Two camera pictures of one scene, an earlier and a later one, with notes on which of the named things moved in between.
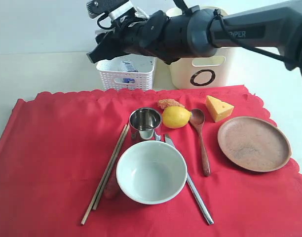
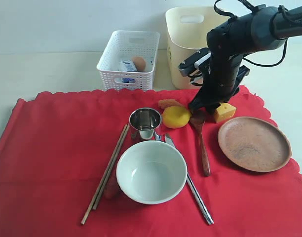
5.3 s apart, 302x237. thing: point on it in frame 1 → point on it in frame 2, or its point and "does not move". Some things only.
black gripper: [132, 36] → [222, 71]
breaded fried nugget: [164, 103] does not move
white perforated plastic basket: [127, 71] does not move
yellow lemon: [175, 117] does not move
